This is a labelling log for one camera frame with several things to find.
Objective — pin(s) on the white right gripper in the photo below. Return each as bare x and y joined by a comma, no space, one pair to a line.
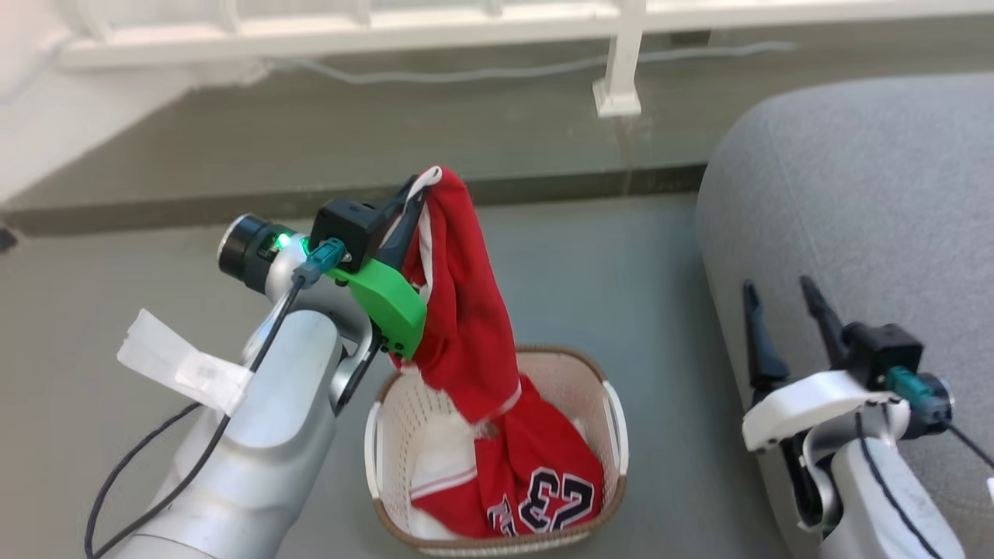
808,404

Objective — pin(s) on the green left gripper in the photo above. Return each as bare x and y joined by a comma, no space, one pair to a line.
388,307

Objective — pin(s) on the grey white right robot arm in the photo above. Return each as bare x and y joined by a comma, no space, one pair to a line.
885,505

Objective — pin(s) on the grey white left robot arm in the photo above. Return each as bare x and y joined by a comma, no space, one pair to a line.
256,435

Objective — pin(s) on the white perforated laundry basket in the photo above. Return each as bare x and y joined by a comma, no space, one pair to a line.
578,388

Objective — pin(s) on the grey fabric sofa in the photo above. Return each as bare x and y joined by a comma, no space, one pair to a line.
854,194

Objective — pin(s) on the white garment with red stripe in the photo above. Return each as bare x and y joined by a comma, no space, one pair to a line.
443,450

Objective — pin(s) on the white tape label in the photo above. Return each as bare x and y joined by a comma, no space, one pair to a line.
182,361

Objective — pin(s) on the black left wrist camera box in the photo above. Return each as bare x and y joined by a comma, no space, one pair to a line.
345,229

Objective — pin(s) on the white railing frame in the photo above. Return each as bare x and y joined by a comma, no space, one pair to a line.
621,46

